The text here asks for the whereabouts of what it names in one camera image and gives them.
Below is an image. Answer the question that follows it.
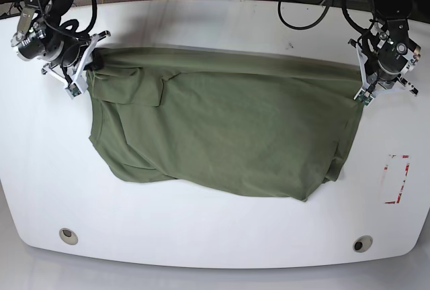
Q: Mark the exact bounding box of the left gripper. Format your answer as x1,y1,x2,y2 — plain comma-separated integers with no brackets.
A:
364,31,421,83

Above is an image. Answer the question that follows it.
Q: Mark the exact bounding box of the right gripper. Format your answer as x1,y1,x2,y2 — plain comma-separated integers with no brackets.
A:
40,36,104,70

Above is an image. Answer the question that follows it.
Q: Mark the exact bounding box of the green T-shirt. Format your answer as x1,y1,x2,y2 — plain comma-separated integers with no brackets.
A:
87,48,363,201

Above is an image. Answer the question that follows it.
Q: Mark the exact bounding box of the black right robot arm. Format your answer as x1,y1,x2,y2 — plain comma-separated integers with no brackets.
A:
11,0,97,71

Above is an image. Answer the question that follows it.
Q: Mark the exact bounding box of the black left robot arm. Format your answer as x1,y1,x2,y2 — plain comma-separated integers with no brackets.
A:
341,0,421,85

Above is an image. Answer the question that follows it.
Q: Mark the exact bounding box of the red tape rectangle marking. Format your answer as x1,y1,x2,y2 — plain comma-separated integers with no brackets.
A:
380,154,411,205

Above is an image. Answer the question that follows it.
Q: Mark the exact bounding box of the left grey table grommet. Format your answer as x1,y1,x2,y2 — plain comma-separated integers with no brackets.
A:
59,228,79,246

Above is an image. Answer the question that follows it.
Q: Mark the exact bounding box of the grey table grommet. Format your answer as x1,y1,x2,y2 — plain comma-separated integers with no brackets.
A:
353,235,373,253
59,228,79,246

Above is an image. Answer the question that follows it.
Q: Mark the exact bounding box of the right grey table grommet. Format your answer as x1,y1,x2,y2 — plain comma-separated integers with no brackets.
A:
353,235,373,253

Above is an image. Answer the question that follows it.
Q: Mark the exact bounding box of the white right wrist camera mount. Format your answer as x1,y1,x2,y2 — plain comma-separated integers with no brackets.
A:
40,30,112,98

